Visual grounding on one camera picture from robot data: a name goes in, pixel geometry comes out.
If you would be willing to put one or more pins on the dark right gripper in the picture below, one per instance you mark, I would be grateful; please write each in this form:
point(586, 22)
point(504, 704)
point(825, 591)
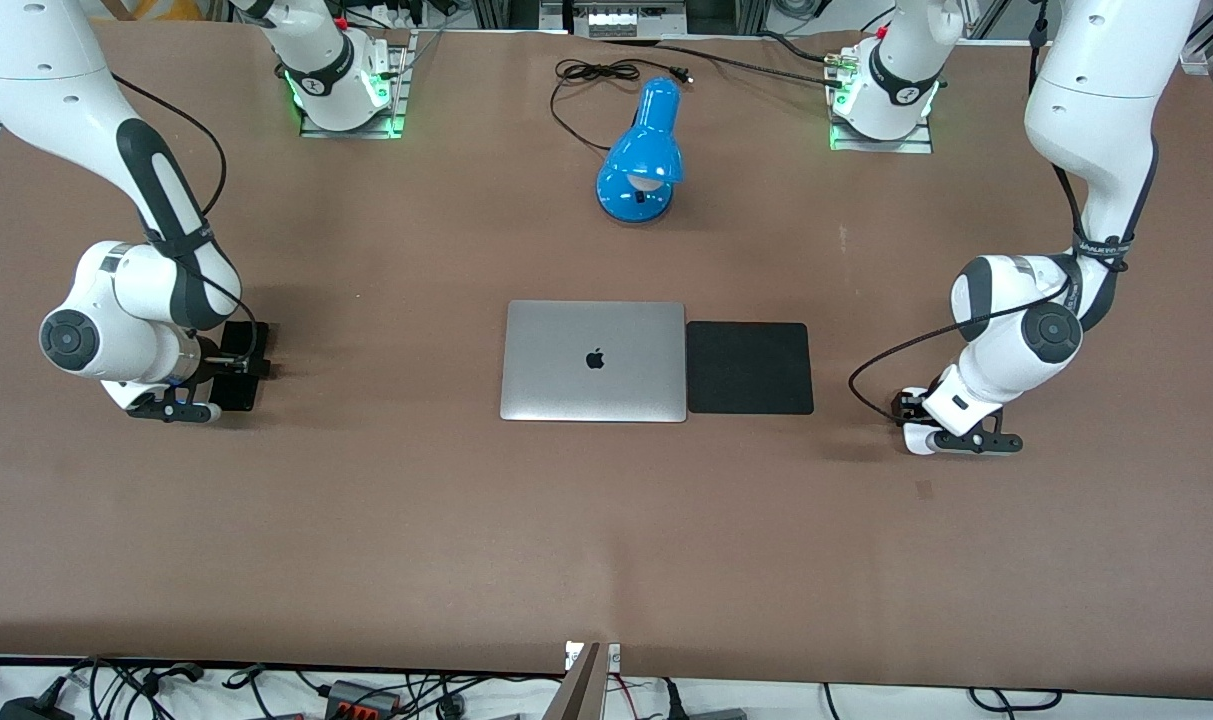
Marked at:
point(214, 366)

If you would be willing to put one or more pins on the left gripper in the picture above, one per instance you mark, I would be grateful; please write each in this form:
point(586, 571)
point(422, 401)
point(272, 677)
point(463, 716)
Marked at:
point(907, 405)

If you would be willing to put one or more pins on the white computer mouse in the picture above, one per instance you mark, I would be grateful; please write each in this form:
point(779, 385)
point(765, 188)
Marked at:
point(913, 440)

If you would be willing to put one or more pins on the black smartphone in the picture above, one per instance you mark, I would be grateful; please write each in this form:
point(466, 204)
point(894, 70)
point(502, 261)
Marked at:
point(234, 397)

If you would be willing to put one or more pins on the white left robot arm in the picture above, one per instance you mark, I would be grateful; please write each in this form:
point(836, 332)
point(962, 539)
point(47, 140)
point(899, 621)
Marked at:
point(1106, 90)

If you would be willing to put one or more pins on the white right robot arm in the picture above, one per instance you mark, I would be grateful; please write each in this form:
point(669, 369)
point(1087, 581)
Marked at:
point(26, 60)

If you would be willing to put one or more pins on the black mouse pad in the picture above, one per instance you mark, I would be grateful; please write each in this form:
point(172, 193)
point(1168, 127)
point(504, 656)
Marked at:
point(749, 368)

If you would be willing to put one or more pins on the silver closed laptop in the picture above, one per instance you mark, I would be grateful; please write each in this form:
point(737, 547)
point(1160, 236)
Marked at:
point(593, 361)

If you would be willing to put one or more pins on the black orange connector box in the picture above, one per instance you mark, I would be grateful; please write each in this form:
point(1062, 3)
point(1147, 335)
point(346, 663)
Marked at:
point(363, 698)

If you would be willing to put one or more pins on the blue desk lamp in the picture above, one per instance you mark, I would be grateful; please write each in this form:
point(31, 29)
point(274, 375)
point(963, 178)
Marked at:
point(644, 155)

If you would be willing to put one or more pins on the black power adapter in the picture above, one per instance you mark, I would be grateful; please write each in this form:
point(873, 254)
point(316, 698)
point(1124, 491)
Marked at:
point(34, 708)

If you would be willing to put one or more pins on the white power strip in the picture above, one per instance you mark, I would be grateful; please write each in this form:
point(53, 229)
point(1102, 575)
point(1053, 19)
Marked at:
point(634, 18)

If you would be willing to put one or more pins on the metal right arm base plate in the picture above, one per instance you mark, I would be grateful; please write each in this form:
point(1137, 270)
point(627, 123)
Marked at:
point(316, 128)

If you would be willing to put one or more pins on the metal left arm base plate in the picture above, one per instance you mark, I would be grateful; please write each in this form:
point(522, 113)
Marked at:
point(881, 145)

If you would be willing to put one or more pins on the wooden post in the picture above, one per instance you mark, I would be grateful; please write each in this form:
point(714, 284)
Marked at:
point(586, 690)

